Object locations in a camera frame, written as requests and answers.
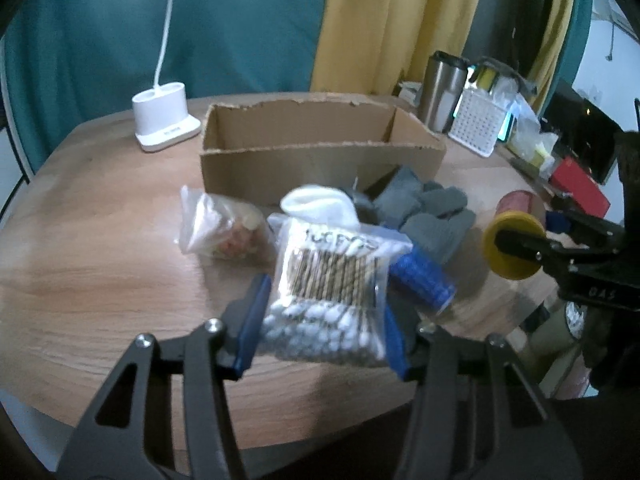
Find yellow lid red jar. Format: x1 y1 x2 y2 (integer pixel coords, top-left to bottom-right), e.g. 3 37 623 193
483 190 547 281

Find grey gloves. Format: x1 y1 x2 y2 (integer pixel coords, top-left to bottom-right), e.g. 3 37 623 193
345 166 476 266

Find blue tissue pack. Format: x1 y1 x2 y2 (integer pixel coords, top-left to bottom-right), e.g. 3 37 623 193
390 246 457 312

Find cotton swab bag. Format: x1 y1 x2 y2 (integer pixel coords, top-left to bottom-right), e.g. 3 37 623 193
258 218 412 367

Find white socks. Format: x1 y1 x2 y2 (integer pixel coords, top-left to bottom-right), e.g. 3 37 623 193
280 184 360 230

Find clear bag of snacks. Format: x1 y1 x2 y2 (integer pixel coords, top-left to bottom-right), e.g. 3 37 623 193
177 185 277 263

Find red box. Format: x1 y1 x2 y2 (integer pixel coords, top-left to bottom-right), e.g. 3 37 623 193
549 156 611 219

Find clear plastic bags pile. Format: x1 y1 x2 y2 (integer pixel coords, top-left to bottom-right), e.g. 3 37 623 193
490 74 559 170

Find black monitor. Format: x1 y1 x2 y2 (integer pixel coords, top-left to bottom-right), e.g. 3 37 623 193
542 79 620 184

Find white perforated basket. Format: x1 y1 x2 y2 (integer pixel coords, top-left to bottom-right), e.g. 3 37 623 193
447 88 514 158

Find stainless steel tumbler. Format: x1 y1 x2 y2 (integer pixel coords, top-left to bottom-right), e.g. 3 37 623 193
418 51 469 133

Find yellow curtain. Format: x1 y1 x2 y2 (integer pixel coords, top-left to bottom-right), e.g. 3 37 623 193
310 0 480 94

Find cardboard box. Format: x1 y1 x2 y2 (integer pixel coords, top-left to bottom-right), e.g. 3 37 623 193
201 93 447 206

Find white desk lamp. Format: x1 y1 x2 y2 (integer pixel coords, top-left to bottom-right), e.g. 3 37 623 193
131 0 202 153

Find teal curtain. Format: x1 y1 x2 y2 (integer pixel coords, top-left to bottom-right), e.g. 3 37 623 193
3 0 326 168

